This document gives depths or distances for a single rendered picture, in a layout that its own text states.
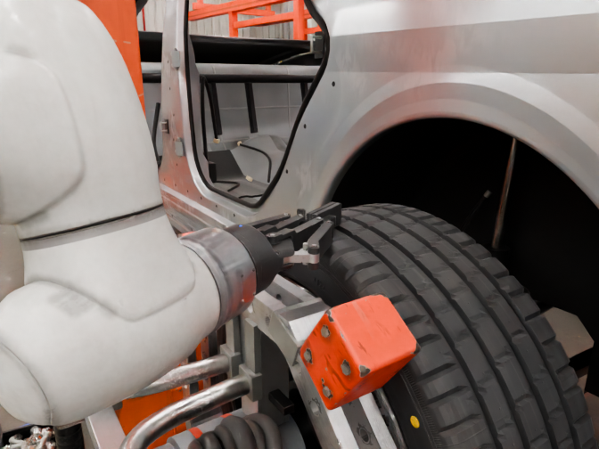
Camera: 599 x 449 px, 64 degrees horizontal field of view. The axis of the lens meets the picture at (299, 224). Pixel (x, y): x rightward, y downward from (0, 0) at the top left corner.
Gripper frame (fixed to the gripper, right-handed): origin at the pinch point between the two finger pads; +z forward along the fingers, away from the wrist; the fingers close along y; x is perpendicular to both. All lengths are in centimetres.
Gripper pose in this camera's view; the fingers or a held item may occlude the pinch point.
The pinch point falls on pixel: (324, 218)
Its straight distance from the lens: 63.0
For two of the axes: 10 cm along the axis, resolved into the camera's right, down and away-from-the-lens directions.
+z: 5.2, -2.5, 8.1
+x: 0.1, -9.5, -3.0
